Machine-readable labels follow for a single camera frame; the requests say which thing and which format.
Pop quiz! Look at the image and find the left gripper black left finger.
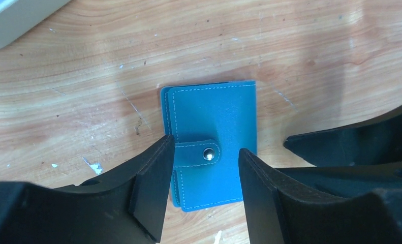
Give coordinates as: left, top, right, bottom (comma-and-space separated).
0, 135, 175, 243

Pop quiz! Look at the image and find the cream oval tray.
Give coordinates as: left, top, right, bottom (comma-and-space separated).
0, 0, 70, 49

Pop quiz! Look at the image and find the blue leather card holder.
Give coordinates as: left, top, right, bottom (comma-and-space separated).
160, 80, 257, 212

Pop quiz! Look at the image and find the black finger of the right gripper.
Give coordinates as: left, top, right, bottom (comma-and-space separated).
283, 105, 402, 167

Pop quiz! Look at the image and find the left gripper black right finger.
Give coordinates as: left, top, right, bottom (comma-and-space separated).
238, 149, 402, 243

